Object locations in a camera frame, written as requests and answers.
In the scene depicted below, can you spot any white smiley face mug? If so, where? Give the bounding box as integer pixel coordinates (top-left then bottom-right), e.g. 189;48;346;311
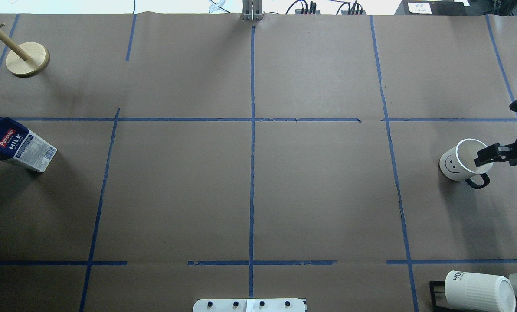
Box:
438;138;493;189

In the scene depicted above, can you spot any blue white milk carton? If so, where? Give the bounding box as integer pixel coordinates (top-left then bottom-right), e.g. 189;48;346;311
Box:
0;117;58;172

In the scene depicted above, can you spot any aluminium frame post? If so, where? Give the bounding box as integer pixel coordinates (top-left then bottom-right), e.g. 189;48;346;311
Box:
241;0;264;20

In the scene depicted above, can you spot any wooden mug tree stand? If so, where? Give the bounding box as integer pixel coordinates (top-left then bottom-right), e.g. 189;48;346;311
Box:
0;24;50;78

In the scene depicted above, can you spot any black box with label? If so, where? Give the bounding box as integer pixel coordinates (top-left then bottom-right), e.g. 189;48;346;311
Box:
395;0;468;16

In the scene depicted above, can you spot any white ribbed mug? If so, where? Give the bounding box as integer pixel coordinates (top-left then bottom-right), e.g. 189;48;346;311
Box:
444;270;516;312

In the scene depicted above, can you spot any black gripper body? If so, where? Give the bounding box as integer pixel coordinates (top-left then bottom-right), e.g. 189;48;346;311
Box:
497;146;517;166

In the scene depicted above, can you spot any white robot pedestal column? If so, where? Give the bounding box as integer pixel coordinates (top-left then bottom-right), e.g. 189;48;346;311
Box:
193;298;308;312

